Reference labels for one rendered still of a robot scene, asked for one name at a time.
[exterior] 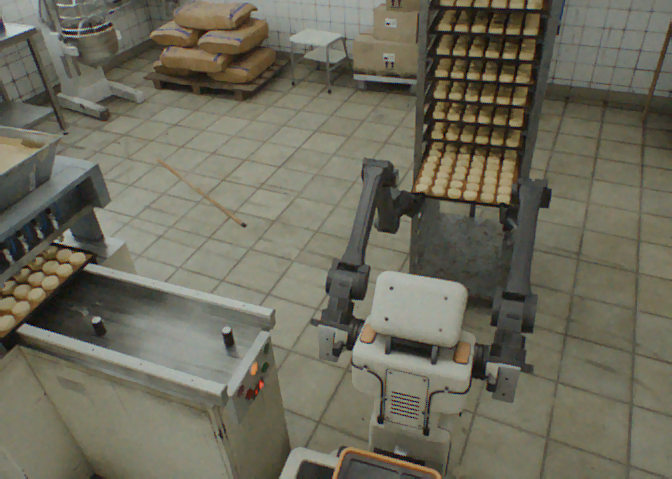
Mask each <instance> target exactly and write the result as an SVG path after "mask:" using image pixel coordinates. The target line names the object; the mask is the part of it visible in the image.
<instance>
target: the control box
mask: <svg viewBox="0 0 672 479"><path fill-rule="evenodd" d="M267 343H268V344H269V349H268V352H267V353H266V354H265V353H264V348H265V346H266V344H267ZM265 362H266V363H268V370H267V371H266V372H265V373H264V372H262V366H263V364H264V363H265ZM255 363H256V364H257V369H256V372H255V373H254V374H252V367H253V365H254V364H255ZM274 364H275V358H274V353H273V347H272V342H271V336H270V333H269V332H265V331H261V332H260V333H259V335H258V337H257V338H256V340H255V341H254V343H253V344H252V346H251V348H250V349H249V351H248V352H247V354H246V356H245V357H244V359H243V360H242V362H241V363H240V365H239V367H238V368H237V370H236V371H235V373H234V375H233V376H232V378H231V379H230V381H229V382H228V384H227V385H228V390H227V393H228V396H229V401H228V402H227V404H226V409H227V413H228V416H229V420H230V423H233V424H236V425H239V424H240V423H241V422H242V420H243V418H244V416H245V415H246V413H247V411H248V409H249V408H250V406H251V404H252V402H253V401H254V400H255V398H256V397H255V395H254V393H256V391H255V390H256V389H257V393H256V395H258V393H259V391H260V389H261V388H262V387H261V388H260V384H261V383H260V381H261V380H262V382H263V384H264V381H265V380H266V378H267V376H268V374H269V373H270V371H271V369H272V367H273V366H274ZM242 385H243V386H244V391H243V393H242V395H241V396H240V397H239V396H238V391H239V388H240V387H241V386H242ZM261 386H262V384H261ZM249 389H253V395H252V397H251V399H246V394H247V391H248V390H249ZM254 391H255V392H254Z"/></svg>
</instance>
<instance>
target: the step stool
mask: <svg viewBox="0 0 672 479"><path fill-rule="evenodd" d="M289 39H290V41H291V66H292V86H294V85H295V82H294V64H295V63H297V62H299V61H301V60H302V59H304V58H305V59H311V60H314V62H315V66H316V70H317V71H318V70H319V66H318V65H317V61H321V62H326V63H327V80H328V93H329V94H330V93H331V89H330V72H329V71H331V70H333V69H334V68H336V67H337V66H339V65H340V64H342V63H344V62H345V61H348V65H349V69H350V72H351V77H352V78H354V73H353V71H352V67H351V64H350V60H349V55H350V53H348V52H347V49H346V45H345V41H344V38H343V37H342V34H338V33H332V32H325V31H319V30H313V29H306V30H304V31H302V32H300V33H298V34H296V35H294V36H292V37H290V38H289ZM338 40H342V43H343V47H344V50H345V52H342V51H337V50H331V49H328V48H329V46H330V45H331V44H333V43H335V42H337V41H338ZM293 42H297V43H303V44H309V45H310V47H311V52H309V53H308V54H306V55H304V57H302V58H300V59H298V60H297V61H295V62H294V58H293ZM312 45H314V46H320V47H326V49H325V48H316V49H315V50H313V46H312ZM343 59H345V60H343ZM341 60H343V61H342V62H340V61H341ZM338 62H340V63H338ZM329 63H332V64H337V65H335V66H333V67H332V68H330V69H329Z"/></svg>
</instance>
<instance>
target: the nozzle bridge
mask: <svg viewBox="0 0 672 479"><path fill-rule="evenodd" d="M54 202H56V204H57V206H58V208H59V210H60V214H61V216H60V218H59V219H58V220H56V221H57V223H58V225H57V226H56V227H52V226H51V224H50V222H49V220H48V218H47V216H46V214H47V213H46V211H45V209H46V208H50V210H51V212H53V214H54V216H55V217H58V212H57V209H56V207H55V205H54ZM110 202H112V200H111V197H110V194H109V191H108V189H107V186H106V183H105V180H104V177H103V175H102V172H101V169H100V166H99V164H98V163H96V162H91V161H85V160H79V159H74V158H68V157H63V156H57V155H56V157H55V161H54V165H53V168H52V173H51V177H50V179H49V180H47V181H46V182H45V183H43V184H42V185H40V186H39V187H37V188H36V189H35V190H33V191H32V192H30V193H29V194H27V195H26V196H25V197H23V198H22V199H20V200H19V201H18V202H16V203H15V204H13V205H12V206H10V207H9V208H8V209H6V210H5V211H3V212H2V213H0V243H1V242H3V243H4V244H5V246H6V247H8V249H9V251H10V252H11V253H13V249H12V246H11V244H10V242H9V240H8V239H7V238H8V237H10V239H11V240H12V242H13V244H14V247H15V254H14V255H12V257H13V261H12V262H10V263H8V262H6V260H5V259H4V257H3V255H2V253H1V251H0V285H1V284H2V283H4V282H5V281H6V280H7V279H9V278H10V277H11V276H12V275H13V274H15V273H16V272H17V271H18V270H19V269H21V268H22V267H23V266H24V265H26V264H27V263H28V262H29V261H30V260H32V259H33V258H34V257H35V256H37V255H38V254H39V253H40V252H41V251H43V250H44V249H45V248H46V247H47V246H49V245H50V244H51V243H52V242H54V241H55V240H56V239H57V238H58V237H60V236H61V235H62V234H63V233H64V232H66V231H67V230H68V229H70V232H71V234H72V236H75V237H80V238H84V239H88V240H92V241H98V240H99V239H101V238H102V237H103V236H104V235H103V232H102V230H101V227H100V224H99V222H98V219H97V217H96V214H95V212H94V208H95V207H98V208H102V209H103V208H105V207H106V206H107V205H108V204H109V203H110ZM40 213H41V214H42V216H43V218H44V220H45V222H46V229H45V230H44V231H42V232H43V234H44V236H43V237H42V238H37V236H36V234H35V232H34V230H33V228H32V223H31V220H32V219H35V220H36V222H37V223H39V226H40V228H42V229H43V228H44V224H43V221H42V219H41V217H40V215H39V214H40ZM24 225H26V226H27V228H28V230H29V232H30V235H31V241H30V242H29V243H28V245H29V248H28V249H27V250H22V248H21V246H20V244H19V242H18V240H17V238H16V237H17V236H16V234H15V232H16V231H17V230H19V231H20V232H21V234H22V235H24V237H25V239H26V240H29V236H28V233H27V231H26V229H25V227H24Z"/></svg>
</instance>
